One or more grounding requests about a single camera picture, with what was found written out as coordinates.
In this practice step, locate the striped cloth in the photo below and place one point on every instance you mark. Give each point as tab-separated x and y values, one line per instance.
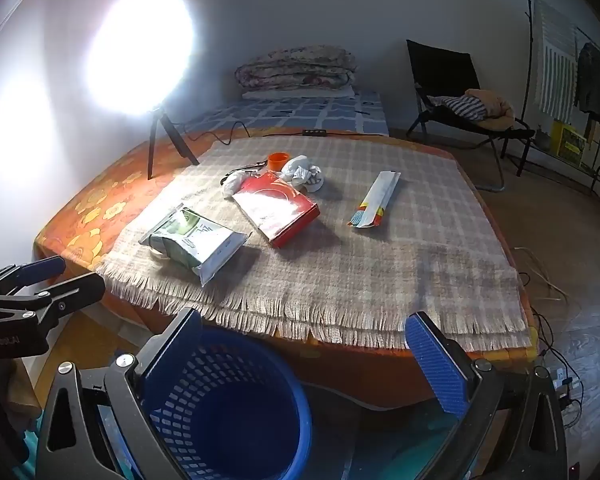
462	107

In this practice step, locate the folded floral quilt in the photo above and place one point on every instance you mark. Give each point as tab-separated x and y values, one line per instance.
295	67

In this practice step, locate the small crumpled packet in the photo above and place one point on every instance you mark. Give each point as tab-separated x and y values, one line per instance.
232	182

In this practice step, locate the yellow box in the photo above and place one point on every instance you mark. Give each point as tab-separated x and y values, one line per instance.
570	142

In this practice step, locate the blue checked sheet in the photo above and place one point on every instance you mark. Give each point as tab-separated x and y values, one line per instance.
305	115

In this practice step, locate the orange plastic cup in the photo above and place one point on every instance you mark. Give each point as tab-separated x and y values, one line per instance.
278	161

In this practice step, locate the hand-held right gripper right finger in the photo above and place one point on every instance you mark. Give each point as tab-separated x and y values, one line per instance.
432	360

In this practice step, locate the white power strip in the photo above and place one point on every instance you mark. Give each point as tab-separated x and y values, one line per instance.
560	379

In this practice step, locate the black folding chair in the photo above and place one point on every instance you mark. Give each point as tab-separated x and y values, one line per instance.
445	70

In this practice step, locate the orange floral bed cover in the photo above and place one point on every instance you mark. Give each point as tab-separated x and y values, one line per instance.
105	200

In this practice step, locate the striped hanging towel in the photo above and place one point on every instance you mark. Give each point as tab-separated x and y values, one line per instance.
555	60

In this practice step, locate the tan cloth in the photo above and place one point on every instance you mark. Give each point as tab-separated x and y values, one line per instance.
495	107

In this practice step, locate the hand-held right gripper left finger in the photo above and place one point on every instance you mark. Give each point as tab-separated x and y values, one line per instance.
177	360

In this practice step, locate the red cardboard box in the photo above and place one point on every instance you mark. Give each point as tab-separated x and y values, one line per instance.
280	207

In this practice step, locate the white plastic bag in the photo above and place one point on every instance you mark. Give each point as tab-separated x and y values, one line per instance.
300	167

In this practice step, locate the blue plastic basket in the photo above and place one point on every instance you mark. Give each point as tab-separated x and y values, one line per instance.
240	395

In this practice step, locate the black clothes rack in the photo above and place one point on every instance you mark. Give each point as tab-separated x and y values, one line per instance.
530	60

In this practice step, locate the dark hanging garment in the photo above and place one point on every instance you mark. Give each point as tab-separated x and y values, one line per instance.
590	85

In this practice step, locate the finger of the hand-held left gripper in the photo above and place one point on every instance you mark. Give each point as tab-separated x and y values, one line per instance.
37	269
75	292

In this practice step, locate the green white snack packet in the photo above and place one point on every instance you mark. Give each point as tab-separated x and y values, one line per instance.
200	245

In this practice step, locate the black tripod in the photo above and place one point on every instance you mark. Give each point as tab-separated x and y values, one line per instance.
180	145

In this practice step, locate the long white snack packet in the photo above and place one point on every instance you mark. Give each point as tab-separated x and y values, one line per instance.
375	200

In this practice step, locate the plaid fringed blanket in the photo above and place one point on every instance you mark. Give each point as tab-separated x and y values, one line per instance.
380	260

